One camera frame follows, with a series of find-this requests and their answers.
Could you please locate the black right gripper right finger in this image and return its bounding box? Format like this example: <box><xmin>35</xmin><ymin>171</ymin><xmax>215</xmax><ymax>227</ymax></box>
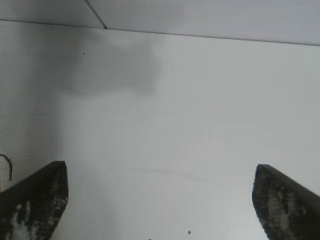
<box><xmin>251</xmin><ymin>163</ymin><xmax>320</xmax><ymax>240</ymax></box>

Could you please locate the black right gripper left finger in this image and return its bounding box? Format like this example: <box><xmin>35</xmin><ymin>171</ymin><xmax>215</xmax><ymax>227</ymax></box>
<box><xmin>0</xmin><ymin>160</ymin><xmax>69</xmax><ymax>240</ymax></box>

